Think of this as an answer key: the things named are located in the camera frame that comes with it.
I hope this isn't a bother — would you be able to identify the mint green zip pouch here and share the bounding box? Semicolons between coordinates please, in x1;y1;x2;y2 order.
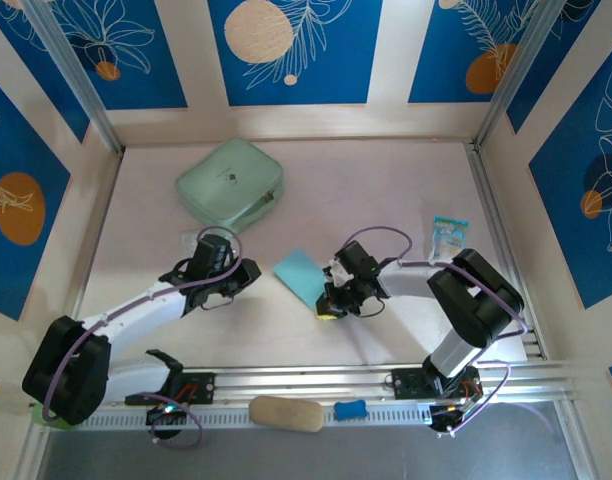
174;138;287;236

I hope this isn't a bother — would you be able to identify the blue white snack packet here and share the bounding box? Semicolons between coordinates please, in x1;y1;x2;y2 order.
429;215;471;261

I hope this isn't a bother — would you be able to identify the blue bone-shaped block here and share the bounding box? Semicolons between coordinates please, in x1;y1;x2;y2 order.
333;399;368;421

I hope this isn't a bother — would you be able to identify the beige oblong case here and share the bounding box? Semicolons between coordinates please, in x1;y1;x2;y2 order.
248;394;325;434

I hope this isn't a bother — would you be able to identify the black circuit board green light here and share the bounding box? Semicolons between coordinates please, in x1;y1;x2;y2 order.
145;403;188;427

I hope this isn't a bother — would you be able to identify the green tape roll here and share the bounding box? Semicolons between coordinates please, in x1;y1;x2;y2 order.
30;402;82;431

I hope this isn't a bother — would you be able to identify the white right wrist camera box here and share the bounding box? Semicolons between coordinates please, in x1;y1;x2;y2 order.
324;257;350;290

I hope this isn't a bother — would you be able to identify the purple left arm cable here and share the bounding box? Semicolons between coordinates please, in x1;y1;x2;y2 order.
41;225;243;449

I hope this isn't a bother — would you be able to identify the long aluminium base rail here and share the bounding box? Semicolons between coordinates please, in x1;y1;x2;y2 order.
34;360;582;401

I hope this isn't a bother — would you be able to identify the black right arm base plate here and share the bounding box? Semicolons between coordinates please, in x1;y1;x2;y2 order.
391;367;485;401

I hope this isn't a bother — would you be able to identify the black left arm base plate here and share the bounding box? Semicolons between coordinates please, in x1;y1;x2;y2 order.
124;370;217;406

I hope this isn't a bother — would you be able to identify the grey slotted cable duct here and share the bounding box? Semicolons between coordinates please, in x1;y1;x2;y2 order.
78;403;435;431

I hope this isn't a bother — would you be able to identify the aluminium side rail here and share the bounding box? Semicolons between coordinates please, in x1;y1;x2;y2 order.
465;144;547;361

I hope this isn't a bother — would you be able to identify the aluminium frame post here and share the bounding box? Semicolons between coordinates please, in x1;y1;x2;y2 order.
473;0;562;149
23;0;125;154

